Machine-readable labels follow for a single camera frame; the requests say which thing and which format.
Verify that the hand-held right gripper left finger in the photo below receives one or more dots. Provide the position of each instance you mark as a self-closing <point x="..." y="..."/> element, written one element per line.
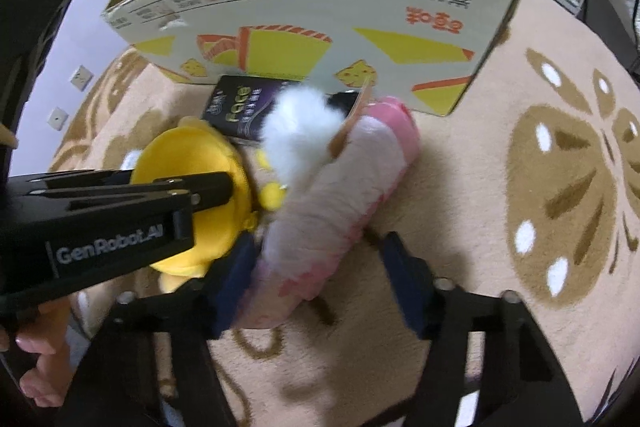
<point x="235" y="289"/>

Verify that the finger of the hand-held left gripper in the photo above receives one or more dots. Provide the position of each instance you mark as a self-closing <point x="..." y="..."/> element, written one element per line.
<point x="210" y="193"/>
<point x="75" y="179"/>

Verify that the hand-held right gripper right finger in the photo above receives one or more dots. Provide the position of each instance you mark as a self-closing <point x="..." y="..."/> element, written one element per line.
<point x="406" y="289"/>

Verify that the yellow plush toy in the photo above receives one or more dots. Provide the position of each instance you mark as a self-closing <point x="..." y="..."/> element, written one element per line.
<point x="180" y="157"/>

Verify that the pale pink fluffy plush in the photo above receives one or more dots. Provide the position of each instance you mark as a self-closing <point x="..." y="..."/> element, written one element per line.
<point x="340" y="187"/>

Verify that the printed cardboard box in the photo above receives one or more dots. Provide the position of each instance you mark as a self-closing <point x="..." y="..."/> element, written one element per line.
<point x="310" y="32"/>

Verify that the person's left hand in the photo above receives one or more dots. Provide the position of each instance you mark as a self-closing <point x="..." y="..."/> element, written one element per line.
<point x="50" y="337"/>

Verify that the black tissue packet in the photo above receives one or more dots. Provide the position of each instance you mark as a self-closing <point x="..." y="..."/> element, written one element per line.
<point x="235" y="107"/>

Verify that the beige flower printed blanket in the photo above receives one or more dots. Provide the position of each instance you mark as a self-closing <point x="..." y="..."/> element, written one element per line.
<point x="500" y="257"/>

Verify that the white fluffy plush toy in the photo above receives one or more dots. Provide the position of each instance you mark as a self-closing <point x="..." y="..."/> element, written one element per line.
<point x="295" y="132"/>

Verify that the white wall socket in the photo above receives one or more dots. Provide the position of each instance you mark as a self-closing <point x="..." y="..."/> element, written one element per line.
<point x="81" y="78"/>
<point x="58" y="119"/>

